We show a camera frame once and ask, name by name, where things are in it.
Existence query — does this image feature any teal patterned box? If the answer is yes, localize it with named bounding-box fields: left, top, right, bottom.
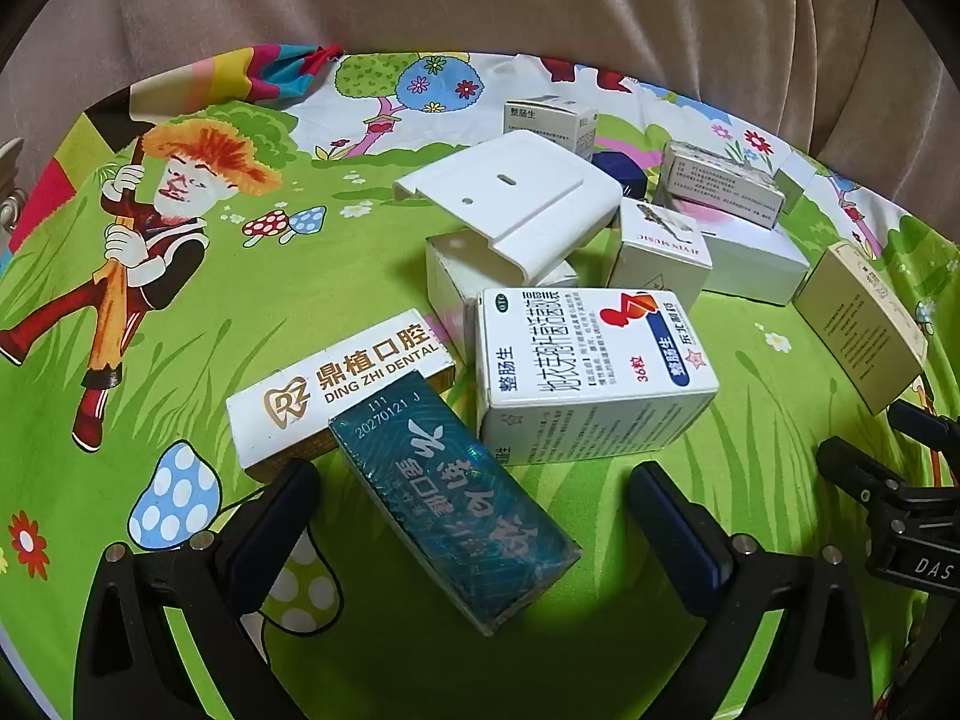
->
left=328, top=381, right=584, bottom=635

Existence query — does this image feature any dark blue item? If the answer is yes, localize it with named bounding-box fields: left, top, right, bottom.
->
left=591, top=152, right=647, bottom=200

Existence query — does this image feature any white box with gold logo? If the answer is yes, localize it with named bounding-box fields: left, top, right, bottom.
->
left=226, top=309, right=456, bottom=482

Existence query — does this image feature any white medicine box red blue print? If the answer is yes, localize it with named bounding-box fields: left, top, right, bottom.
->
left=478, top=286, right=721, bottom=466

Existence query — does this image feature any white open cardboard box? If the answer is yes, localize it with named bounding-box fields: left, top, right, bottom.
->
left=425, top=231, right=580, bottom=346

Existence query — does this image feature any beige cardboard box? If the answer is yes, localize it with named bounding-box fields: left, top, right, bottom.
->
left=793, top=240, right=929, bottom=415

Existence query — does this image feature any tiny white box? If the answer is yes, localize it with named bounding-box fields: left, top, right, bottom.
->
left=772, top=152, right=822, bottom=200

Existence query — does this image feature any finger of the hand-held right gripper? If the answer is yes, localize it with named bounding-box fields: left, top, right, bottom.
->
left=816, top=435, right=931, bottom=533
left=887, top=399, right=960, bottom=440

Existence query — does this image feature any green cartoon printed blanket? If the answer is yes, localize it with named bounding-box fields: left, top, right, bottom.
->
left=0, top=45, right=960, bottom=720

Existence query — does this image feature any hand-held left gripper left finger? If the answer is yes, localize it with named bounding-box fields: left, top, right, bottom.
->
left=73, top=457, right=323, bottom=720

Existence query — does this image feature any white ornate dresser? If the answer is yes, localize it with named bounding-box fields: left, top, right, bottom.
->
left=0, top=136, right=31, bottom=252

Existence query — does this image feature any plain white flat box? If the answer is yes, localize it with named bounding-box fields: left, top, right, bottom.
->
left=675, top=199, right=811, bottom=307

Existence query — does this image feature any small white cube box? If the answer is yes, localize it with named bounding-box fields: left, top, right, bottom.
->
left=606, top=197, right=713, bottom=310

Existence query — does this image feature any small white medicine box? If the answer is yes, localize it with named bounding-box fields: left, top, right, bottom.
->
left=502, top=96, right=599, bottom=160

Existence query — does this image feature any grey box with text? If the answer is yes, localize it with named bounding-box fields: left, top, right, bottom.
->
left=660, top=139, right=786, bottom=230

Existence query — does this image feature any white plastic holder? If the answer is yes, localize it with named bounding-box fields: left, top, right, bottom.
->
left=393, top=129, right=625, bottom=282

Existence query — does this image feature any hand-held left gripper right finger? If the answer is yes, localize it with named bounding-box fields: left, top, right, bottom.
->
left=628, top=461, right=893, bottom=720

